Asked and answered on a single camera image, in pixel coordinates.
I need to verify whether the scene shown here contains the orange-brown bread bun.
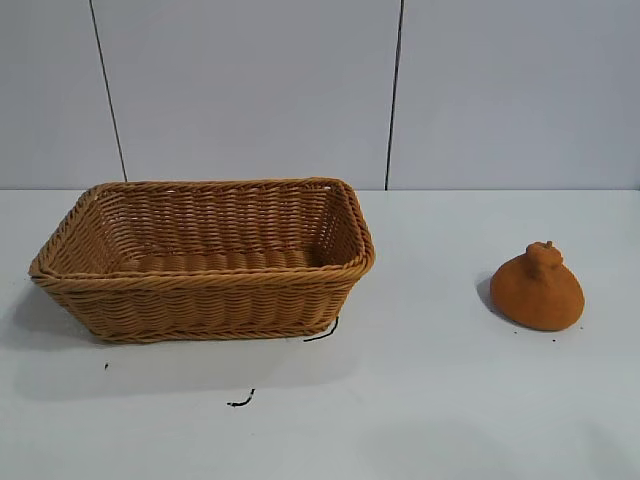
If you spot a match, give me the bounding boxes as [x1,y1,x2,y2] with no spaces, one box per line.
[489,240,586,332]

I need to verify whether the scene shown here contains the brown woven wicker basket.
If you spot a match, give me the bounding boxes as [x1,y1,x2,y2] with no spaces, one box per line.
[28,175,377,344]

